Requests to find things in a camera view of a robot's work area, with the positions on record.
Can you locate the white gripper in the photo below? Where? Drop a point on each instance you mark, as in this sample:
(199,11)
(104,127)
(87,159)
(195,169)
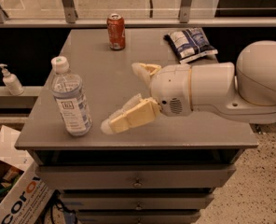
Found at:
(171,88)

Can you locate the grey drawer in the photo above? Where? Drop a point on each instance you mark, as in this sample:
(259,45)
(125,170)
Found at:
(138,217)
(137,201)
(136,177)

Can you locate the blue label plastic water bottle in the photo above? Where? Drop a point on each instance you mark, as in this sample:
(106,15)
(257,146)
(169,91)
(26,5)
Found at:
(67,90)

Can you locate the white pump dispenser bottle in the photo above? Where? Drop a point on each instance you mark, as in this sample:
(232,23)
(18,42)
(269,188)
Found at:
(11,81)

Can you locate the grey drawer cabinet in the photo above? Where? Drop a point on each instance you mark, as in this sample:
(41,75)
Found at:
(201,138)

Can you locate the red soda can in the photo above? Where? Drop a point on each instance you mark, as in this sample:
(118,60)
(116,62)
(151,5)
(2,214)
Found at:
(116,31)

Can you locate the bottom grey drawer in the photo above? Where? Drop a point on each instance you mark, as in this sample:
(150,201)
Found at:
(138,217)

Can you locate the middle grey drawer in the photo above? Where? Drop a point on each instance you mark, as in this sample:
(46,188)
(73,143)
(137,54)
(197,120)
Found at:
(137,201)

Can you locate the white cardboard box orange letters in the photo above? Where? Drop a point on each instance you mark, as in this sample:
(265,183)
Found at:
(25,196)

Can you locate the top grey drawer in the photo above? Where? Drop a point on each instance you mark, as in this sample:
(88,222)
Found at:
(136,177)

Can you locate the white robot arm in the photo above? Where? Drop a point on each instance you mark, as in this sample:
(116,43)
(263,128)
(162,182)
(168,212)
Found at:
(243,91)

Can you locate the grey metal railing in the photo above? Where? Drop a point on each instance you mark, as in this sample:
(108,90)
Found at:
(138,13)

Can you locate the blue white snack bag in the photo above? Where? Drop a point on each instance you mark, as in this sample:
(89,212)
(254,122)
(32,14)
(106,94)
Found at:
(190,44)

